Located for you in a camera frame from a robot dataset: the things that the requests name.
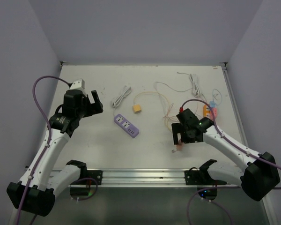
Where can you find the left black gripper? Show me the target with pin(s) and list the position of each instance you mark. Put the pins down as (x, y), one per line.
(93, 108)

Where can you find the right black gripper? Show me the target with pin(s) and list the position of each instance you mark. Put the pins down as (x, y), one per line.
(177, 128)

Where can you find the pink charger plug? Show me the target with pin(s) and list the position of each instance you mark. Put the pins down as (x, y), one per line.
(179, 147)

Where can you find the yellow charger plug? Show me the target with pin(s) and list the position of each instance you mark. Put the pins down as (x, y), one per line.
(137, 108)

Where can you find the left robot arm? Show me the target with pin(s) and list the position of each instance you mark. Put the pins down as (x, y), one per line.
(36, 191)

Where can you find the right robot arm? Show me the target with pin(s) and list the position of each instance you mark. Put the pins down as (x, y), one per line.
(256, 174)

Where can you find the pink plug on orange strip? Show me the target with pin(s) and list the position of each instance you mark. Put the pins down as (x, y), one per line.
(213, 113)

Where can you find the blue plug on orange strip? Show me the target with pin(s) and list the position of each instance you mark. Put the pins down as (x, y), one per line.
(212, 104)

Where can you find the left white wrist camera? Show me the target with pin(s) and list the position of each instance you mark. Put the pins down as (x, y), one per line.
(78, 85)

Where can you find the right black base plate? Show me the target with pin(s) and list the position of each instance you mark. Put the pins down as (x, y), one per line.
(195, 176)

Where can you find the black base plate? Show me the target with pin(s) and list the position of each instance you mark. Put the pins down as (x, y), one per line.
(195, 176)
(94, 174)

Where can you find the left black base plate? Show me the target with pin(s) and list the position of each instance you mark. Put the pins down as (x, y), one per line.
(94, 174)

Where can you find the aluminium mounting rail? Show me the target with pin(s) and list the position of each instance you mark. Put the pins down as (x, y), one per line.
(159, 178)

